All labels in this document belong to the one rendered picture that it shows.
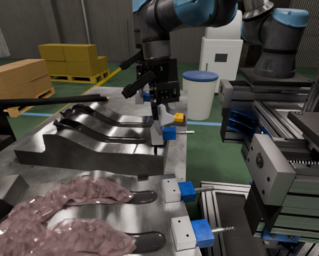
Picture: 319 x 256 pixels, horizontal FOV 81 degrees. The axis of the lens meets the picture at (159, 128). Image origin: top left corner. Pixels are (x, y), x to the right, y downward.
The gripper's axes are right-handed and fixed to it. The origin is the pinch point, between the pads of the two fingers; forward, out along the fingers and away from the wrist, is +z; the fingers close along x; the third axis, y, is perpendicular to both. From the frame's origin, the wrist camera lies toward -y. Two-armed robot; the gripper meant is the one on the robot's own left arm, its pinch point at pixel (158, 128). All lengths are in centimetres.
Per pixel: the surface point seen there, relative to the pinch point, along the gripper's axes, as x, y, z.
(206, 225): -24.7, 12.0, 12.4
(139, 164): -6.2, -6.4, 9.1
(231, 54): 299, 80, -13
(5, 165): -8, -53, 8
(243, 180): 94, 51, 90
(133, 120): 14.8, -13.1, 1.5
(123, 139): 1.3, -12.8, 3.8
